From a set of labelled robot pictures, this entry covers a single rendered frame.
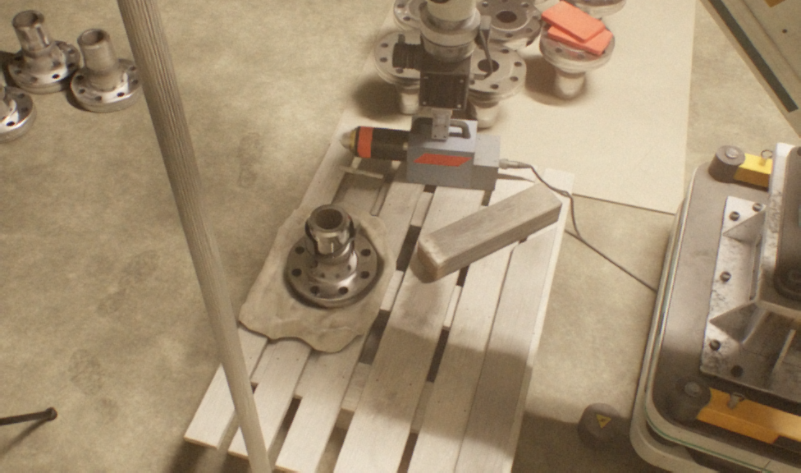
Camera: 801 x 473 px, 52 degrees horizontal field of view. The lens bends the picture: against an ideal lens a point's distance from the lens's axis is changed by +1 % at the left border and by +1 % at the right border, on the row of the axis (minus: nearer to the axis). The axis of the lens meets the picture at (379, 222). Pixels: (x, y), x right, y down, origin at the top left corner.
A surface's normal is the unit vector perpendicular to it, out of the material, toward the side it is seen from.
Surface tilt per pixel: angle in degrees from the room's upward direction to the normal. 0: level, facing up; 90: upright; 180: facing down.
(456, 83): 90
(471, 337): 0
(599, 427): 0
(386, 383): 0
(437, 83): 90
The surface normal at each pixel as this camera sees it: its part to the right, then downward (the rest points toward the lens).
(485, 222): 0.00, -0.64
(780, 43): -0.57, 0.63
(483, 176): -0.13, 0.76
